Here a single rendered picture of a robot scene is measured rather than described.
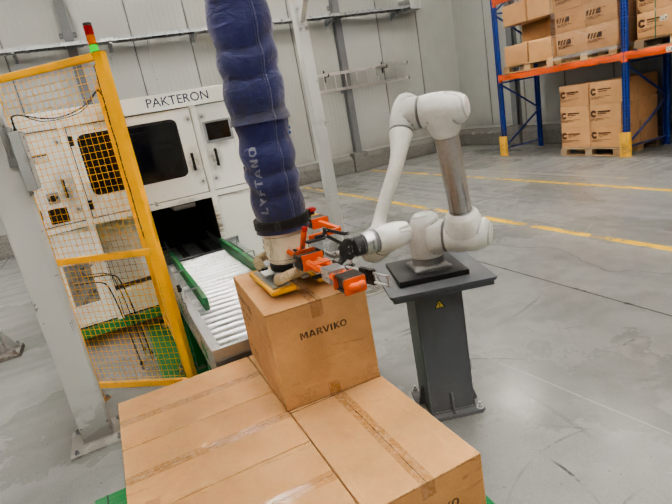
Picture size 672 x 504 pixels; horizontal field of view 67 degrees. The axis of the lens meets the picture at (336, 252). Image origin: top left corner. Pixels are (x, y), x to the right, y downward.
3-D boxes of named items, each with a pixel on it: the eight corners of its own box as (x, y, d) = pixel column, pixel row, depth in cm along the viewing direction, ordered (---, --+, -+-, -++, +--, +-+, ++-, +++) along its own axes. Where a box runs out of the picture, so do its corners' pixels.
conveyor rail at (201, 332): (163, 279, 454) (157, 260, 449) (169, 278, 456) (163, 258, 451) (220, 386, 249) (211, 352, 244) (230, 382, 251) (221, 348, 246)
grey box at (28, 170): (32, 189, 272) (12, 133, 264) (43, 187, 274) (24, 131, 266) (27, 192, 254) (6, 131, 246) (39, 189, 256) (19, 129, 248)
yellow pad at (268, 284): (249, 277, 222) (247, 266, 220) (271, 270, 225) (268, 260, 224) (273, 297, 192) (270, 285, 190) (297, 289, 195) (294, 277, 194)
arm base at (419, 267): (436, 255, 265) (435, 245, 264) (453, 267, 244) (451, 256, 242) (403, 263, 263) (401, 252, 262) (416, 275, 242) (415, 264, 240)
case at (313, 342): (251, 353, 246) (232, 276, 235) (327, 327, 259) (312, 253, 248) (287, 412, 192) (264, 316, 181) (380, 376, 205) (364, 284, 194)
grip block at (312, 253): (294, 267, 189) (291, 252, 187) (318, 260, 192) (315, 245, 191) (302, 272, 181) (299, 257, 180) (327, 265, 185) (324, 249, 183)
